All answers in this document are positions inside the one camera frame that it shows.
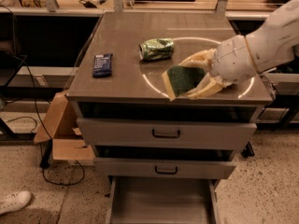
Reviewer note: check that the middle grey drawer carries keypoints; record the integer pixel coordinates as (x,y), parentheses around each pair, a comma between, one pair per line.
(145,168)

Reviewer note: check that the open bottom grey drawer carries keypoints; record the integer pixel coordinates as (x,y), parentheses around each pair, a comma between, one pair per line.
(149,200)

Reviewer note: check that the white bowl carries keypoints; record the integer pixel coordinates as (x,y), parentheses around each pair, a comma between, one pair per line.
(242,80)

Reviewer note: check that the grey drawer cabinet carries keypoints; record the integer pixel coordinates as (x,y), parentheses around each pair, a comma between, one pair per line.
(136,91)

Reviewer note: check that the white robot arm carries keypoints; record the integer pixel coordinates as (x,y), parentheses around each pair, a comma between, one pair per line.
(275,42)

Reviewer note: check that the black middle drawer handle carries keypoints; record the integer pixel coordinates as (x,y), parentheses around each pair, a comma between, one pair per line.
(171,171)

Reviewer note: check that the white sneaker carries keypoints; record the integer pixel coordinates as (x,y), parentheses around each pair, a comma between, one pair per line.
(14,201)

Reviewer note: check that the black drawer handle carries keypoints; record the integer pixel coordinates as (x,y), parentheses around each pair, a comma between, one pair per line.
(171,171)
(156,134)

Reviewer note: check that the green yellow sponge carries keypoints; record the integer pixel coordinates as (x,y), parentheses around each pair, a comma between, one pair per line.
(179,79)

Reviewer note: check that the dark blue snack bar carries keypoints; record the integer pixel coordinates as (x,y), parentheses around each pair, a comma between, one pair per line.
(102,65)

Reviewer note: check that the brown cardboard box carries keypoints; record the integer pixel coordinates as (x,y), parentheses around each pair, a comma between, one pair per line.
(60,127)

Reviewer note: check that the black top drawer handle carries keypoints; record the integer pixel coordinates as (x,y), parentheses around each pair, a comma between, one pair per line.
(156,134)

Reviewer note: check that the top grey drawer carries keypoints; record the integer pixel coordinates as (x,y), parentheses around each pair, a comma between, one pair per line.
(137,133)

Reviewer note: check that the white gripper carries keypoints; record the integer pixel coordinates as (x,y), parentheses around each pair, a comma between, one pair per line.
(234,60)

